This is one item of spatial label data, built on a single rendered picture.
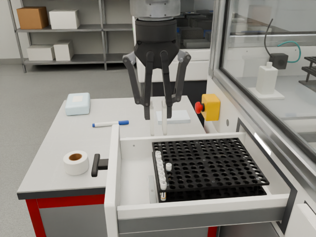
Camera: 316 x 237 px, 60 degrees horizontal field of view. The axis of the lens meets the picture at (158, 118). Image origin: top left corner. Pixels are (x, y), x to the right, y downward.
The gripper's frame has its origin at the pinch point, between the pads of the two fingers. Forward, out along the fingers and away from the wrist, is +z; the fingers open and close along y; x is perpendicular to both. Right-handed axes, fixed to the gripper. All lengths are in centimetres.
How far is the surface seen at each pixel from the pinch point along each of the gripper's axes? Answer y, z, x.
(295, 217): 21.2, 9.9, -20.5
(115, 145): -9.7, 6.8, 1.4
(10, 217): -83, 98, 74
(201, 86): 30, 24, 80
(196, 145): 9.7, 10.0, 3.8
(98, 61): -57, 84, 363
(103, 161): -12.2, 8.5, -2.4
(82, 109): -26, 21, 52
